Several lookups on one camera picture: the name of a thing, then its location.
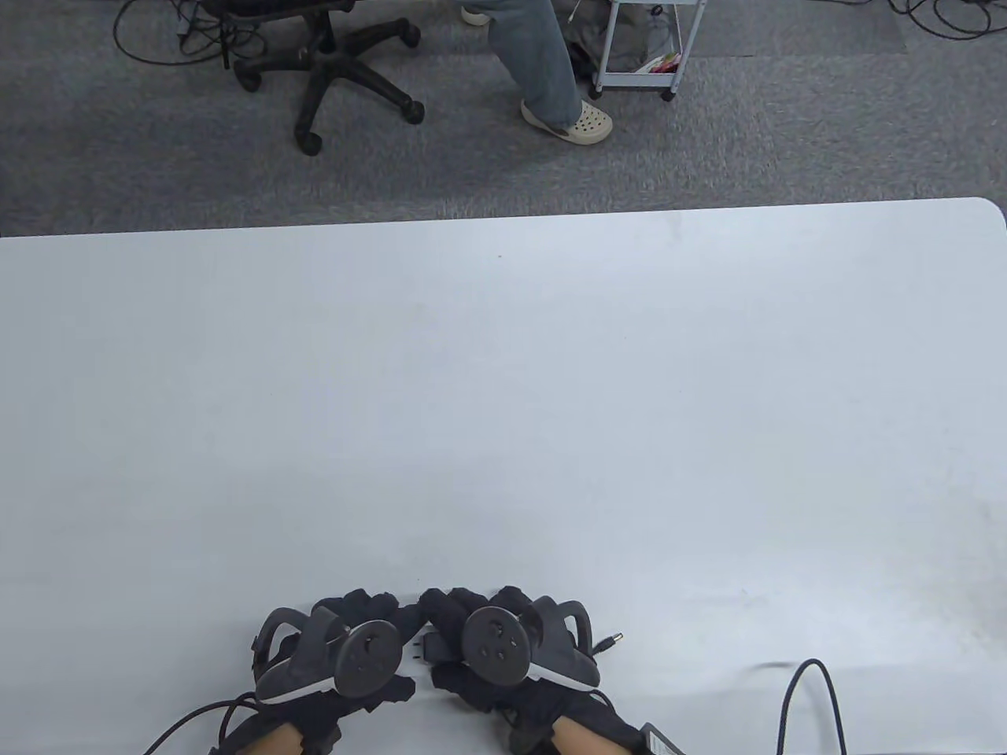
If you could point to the person's right hand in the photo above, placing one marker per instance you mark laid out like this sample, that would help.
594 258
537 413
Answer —
452 609

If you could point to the person's left hand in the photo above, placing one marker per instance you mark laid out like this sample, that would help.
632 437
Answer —
370 605

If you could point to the black power adapter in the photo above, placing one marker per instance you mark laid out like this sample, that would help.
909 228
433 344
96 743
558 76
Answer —
437 649

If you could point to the person's right forearm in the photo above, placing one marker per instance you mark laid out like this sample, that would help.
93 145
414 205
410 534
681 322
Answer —
586 741

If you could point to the person's left forearm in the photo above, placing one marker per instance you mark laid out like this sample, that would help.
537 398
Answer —
275 741

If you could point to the grey left hand controller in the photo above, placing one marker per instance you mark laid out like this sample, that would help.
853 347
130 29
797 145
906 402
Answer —
366 657

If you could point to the grey hand controller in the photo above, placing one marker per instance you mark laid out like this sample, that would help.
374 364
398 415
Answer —
366 657
492 645

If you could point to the grey right hand controller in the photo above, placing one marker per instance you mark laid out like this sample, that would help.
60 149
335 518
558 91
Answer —
492 645

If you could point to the black office chair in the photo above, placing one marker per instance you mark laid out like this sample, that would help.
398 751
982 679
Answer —
330 67

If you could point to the white wheeled cart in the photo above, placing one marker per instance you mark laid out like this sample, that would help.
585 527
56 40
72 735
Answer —
641 79

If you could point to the red snack packet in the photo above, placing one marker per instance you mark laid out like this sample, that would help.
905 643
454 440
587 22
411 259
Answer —
661 63

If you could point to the dark grey bag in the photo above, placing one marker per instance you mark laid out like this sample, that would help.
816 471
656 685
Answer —
621 43

